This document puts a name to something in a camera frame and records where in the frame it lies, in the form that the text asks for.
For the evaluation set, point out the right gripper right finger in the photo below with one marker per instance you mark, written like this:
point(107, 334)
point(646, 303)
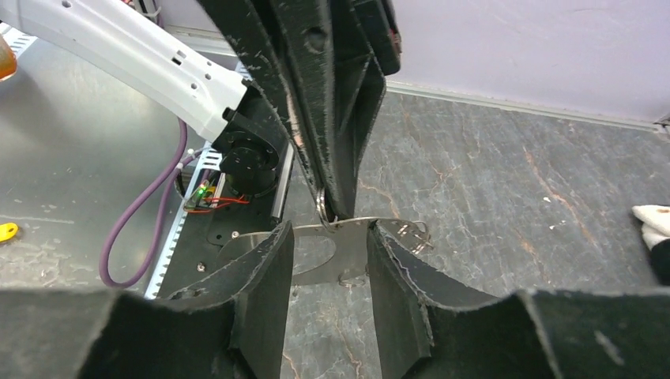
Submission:
point(429, 325)

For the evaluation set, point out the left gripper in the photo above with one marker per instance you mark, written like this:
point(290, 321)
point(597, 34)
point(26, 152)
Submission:
point(314, 65)

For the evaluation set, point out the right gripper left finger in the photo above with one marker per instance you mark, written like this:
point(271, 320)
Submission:
point(231, 324)

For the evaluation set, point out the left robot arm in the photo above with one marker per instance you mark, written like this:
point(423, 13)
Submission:
point(139, 53)

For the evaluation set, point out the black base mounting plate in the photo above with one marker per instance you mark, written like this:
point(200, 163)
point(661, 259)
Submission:
point(201, 247)

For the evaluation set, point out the black and white checkered pillow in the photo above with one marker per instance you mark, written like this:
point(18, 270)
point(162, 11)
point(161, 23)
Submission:
point(654, 221)

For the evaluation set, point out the yellow tag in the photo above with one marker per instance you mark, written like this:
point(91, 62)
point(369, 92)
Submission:
point(8, 231)

